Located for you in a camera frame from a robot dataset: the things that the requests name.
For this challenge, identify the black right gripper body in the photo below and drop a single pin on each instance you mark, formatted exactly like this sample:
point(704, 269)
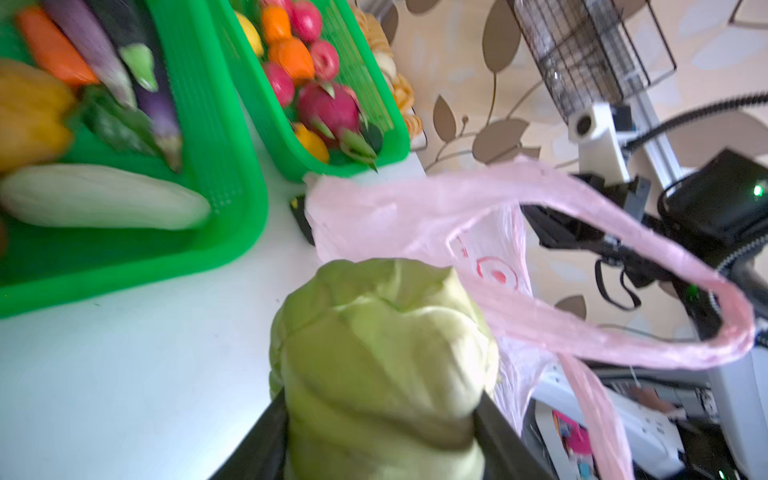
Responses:
point(559, 231)

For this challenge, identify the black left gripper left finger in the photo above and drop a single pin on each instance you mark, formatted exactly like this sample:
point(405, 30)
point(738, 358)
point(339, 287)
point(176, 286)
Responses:
point(261, 454)

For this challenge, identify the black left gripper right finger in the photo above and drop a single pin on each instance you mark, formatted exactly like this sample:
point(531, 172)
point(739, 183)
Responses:
point(506, 455)

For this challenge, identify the green cabbage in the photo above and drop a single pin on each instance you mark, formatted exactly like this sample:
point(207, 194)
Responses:
point(382, 364)

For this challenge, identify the pink plastic bag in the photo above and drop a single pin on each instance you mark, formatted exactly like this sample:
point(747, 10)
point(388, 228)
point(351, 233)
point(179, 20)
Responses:
point(472, 221)

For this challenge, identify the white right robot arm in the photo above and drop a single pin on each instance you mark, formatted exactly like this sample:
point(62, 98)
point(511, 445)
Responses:
point(719, 213)

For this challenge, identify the black yellow tape measure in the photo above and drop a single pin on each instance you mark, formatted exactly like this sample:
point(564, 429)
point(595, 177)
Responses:
point(297, 208)

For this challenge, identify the bread tray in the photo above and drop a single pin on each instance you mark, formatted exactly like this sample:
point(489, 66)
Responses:
point(400, 88)

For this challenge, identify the white cucumber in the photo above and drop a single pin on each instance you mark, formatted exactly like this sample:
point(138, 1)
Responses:
point(95, 196)

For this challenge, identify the green fruit basket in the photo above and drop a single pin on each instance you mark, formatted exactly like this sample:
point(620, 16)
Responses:
point(274, 123)

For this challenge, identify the pink dragon fruit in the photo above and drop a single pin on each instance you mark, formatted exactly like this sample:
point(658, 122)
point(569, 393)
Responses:
point(330, 111)

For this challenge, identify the red apple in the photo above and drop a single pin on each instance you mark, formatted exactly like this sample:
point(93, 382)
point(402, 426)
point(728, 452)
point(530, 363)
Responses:
point(325, 60)

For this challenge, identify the green vegetable basket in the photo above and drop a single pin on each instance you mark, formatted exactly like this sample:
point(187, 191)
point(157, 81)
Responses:
point(46, 267)

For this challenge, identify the orange tangerine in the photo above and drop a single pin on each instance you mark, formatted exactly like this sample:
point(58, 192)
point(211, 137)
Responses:
point(294, 57)

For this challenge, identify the yellow potato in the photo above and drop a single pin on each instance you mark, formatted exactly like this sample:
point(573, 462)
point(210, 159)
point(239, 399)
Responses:
point(34, 110)

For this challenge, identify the yellow lemon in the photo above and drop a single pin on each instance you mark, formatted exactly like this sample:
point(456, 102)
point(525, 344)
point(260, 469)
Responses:
point(251, 34)

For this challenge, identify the orange carrot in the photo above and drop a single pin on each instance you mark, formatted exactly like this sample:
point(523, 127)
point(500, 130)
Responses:
point(52, 50)

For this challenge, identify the purple eggplant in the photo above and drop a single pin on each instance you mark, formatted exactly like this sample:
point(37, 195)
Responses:
point(117, 42)

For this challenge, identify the black wire side basket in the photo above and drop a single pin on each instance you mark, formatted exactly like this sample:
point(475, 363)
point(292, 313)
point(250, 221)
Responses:
point(594, 51)

